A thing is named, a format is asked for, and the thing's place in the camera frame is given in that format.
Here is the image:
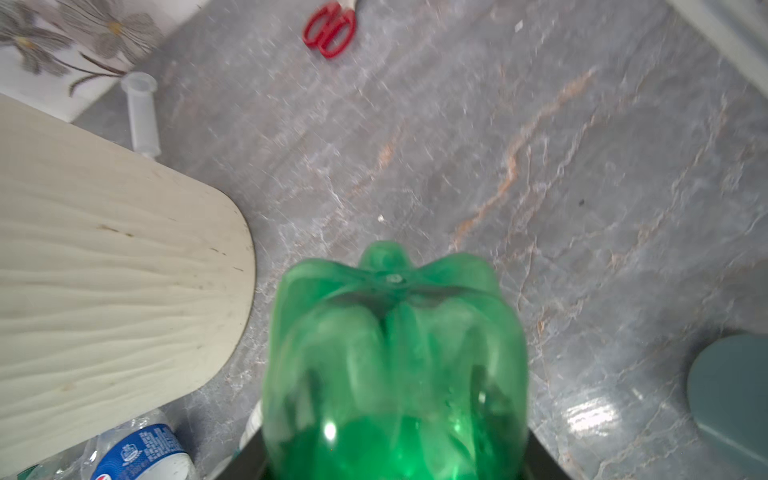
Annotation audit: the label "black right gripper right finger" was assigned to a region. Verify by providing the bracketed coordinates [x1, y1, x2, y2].
[524, 431, 571, 480]

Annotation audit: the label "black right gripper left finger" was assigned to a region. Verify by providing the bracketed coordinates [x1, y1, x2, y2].
[212, 430, 269, 480]

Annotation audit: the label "green soda bottle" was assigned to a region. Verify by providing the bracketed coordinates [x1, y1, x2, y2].
[262, 241, 528, 479]

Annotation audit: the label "cream plastic waste bin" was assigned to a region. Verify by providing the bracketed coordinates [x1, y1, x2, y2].
[1, 97, 256, 476]

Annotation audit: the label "Pepsi label bottle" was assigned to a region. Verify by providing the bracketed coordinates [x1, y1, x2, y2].
[15, 409, 199, 480]

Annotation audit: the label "clear plastic syringe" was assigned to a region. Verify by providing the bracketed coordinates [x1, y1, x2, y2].
[121, 72, 161, 160]

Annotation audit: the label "red handled scissors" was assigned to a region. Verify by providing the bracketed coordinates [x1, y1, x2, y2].
[302, 0, 357, 59]

